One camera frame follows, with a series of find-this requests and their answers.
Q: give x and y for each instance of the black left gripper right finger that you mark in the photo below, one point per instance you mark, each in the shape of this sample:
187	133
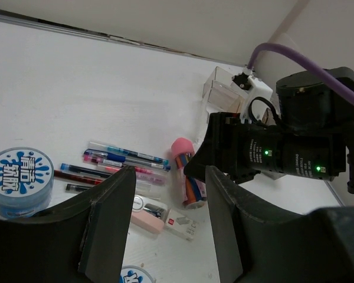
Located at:
257	241

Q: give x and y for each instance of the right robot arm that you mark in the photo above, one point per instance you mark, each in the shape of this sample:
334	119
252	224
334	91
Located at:
312	136

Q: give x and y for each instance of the pink ink gel pen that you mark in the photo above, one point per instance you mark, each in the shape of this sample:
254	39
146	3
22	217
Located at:
110	166

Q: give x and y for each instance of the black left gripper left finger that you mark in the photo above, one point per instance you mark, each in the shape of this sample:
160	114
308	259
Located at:
79	240

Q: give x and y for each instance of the blue capped dark pen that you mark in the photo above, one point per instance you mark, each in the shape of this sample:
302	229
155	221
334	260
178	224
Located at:
83	170

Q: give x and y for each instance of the pink capped crayon tube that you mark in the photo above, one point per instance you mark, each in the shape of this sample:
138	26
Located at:
193	192

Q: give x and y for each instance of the red ink refill pen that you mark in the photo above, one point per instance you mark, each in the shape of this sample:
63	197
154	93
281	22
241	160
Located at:
77	178

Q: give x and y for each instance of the clear blue ink pen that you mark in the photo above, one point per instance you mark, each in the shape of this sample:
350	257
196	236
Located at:
118	150

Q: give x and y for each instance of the blue round putty tub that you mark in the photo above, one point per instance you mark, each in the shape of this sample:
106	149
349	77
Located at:
135	274
26	182

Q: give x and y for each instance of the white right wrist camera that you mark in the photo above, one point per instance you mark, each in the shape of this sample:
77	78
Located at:
249	86

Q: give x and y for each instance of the clear three-compartment desk organizer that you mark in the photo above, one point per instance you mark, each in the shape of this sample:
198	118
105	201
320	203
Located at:
218	95

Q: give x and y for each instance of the black ink refill pen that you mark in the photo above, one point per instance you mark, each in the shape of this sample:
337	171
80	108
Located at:
72	188

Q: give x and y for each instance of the blue grip gel pen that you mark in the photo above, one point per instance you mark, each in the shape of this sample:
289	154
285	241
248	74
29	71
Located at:
100	156

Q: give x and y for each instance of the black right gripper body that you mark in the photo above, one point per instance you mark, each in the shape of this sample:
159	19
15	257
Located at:
224	147

